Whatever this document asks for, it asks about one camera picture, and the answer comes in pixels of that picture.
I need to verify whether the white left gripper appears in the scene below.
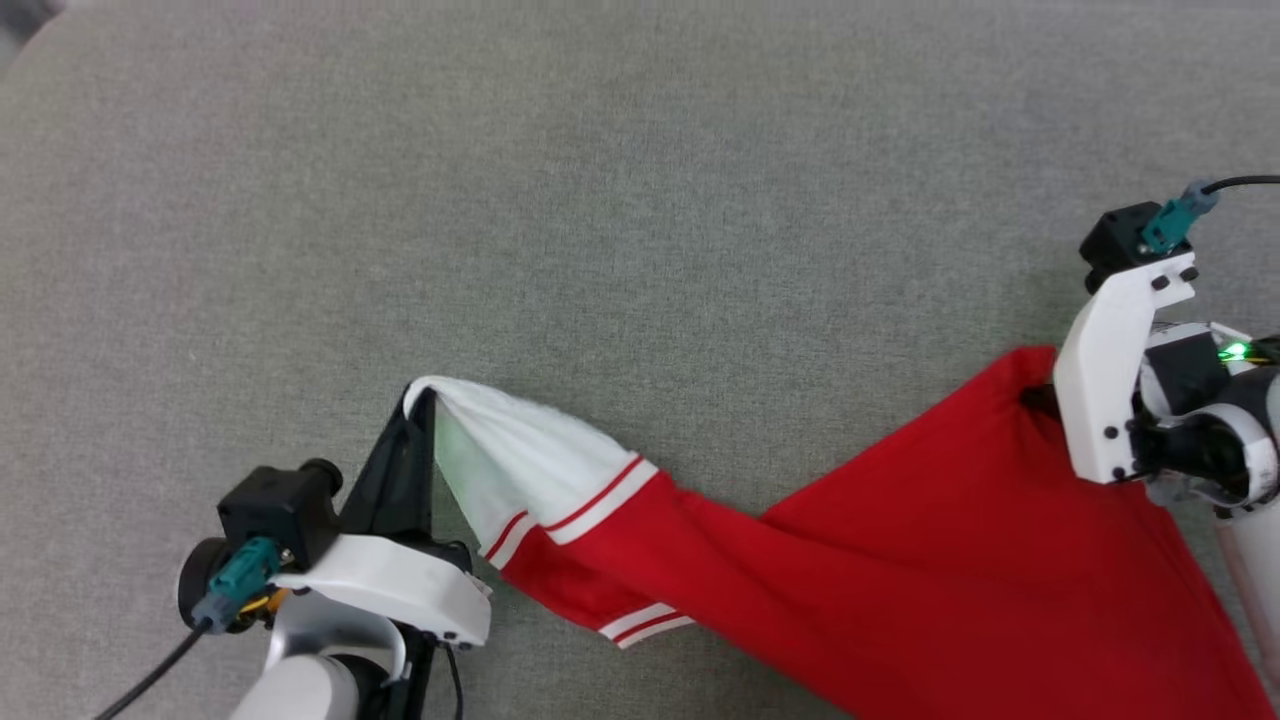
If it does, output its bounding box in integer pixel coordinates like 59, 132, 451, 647
271, 387, 492, 650

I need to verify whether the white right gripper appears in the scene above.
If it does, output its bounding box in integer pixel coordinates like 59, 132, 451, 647
1018, 250, 1200, 487

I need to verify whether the red and white garment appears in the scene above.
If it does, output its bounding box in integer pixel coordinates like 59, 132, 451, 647
403, 345, 1277, 720

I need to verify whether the teal left camera connector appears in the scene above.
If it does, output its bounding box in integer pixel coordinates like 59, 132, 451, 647
190, 537, 284, 634

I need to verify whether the teal camera connector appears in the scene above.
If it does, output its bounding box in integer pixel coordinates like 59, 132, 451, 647
1140, 183, 1221, 256
190, 537, 284, 634

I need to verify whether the teal right camera connector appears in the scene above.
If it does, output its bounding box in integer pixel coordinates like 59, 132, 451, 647
1140, 183, 1221, 256

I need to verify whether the black right camera cable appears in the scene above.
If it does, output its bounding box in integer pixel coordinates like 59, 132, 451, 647
1200, 174, 1280, 198

